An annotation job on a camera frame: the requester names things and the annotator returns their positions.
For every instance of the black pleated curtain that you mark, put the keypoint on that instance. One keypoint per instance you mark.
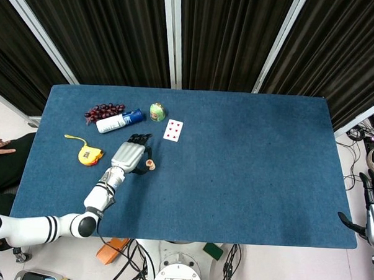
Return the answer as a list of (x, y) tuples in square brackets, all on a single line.
[(16, 76), (111, 34), (339, 60), (228, 39)]

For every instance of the grey aluminium frame post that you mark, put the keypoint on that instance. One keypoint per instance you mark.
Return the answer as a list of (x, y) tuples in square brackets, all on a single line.
[(38, 31), (174, 37), (11, 106), (281, 41), (362, 117)]

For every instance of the grey device case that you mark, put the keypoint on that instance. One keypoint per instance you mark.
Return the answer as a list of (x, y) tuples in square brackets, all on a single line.
[(38, 277)]

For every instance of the yellow tape measure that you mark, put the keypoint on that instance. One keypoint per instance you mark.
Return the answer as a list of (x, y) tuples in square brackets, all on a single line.
[(87, 155)]

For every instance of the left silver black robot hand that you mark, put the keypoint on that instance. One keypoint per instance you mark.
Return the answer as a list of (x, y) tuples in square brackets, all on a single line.
[(127, 156)]

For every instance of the green matryoshka doll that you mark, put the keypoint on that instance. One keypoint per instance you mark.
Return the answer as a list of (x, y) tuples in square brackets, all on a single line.
[(157, 113)]

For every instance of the orange box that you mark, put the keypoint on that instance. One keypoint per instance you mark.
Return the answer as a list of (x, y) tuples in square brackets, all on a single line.
[(109, 252)]

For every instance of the bystander black trousers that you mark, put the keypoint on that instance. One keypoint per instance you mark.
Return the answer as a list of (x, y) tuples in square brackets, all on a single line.
[(8, 172)]

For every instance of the green block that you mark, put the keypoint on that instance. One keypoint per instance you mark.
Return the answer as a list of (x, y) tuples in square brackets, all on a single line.
[(213, 252)]

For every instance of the dark red grape bunch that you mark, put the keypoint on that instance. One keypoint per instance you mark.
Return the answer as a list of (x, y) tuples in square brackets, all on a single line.
[(104, 111)]

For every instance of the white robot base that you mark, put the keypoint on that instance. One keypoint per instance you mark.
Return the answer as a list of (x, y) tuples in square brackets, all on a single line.
[(178, 270)]

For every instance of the chair caster wheel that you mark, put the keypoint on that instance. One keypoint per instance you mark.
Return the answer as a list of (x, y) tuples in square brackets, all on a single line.
[(22, 257)]

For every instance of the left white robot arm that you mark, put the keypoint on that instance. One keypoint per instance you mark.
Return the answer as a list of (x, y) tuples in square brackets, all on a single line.
[(99, 198)]

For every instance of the white blue cylindrical can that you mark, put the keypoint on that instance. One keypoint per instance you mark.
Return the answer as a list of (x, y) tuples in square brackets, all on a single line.
[(113, 123)]

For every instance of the six of hearts card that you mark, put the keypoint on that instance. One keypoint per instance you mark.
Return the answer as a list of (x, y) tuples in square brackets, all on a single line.
[(173, 130)]

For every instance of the blue felt table cloth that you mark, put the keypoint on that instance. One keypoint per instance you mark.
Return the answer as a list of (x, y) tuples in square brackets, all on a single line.
[(235, 179)]

